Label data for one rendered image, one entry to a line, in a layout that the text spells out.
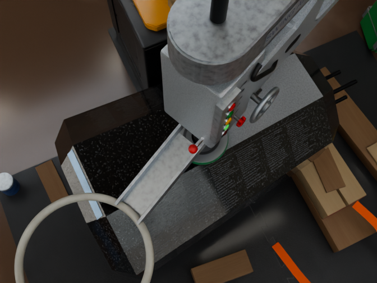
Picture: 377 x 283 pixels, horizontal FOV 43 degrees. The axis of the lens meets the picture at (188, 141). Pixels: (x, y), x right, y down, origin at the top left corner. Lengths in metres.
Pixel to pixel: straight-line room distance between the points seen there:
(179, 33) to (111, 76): 1.88
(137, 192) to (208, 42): 0.84
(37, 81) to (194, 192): 1.46
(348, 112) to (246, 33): 1.84
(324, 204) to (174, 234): 0.91
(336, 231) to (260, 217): 0.41
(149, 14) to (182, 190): 0.83
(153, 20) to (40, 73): 1.08
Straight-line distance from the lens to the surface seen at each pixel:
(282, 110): 2.07
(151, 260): 1.77
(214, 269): 2.54
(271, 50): 1.52
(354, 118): 2.96
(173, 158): 1.80
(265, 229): 2.72
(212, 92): 1.27
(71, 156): 2.02
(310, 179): 2.63
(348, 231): 2.74
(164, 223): 2.01
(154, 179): 1.81
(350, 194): 2.68
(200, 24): 1.18
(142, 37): 2.26
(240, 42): 1.16
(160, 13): 2.28
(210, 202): 2.04
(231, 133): 1.99
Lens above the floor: 2.66
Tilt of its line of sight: 71 degrees down
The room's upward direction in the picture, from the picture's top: 3 degrees clockwise
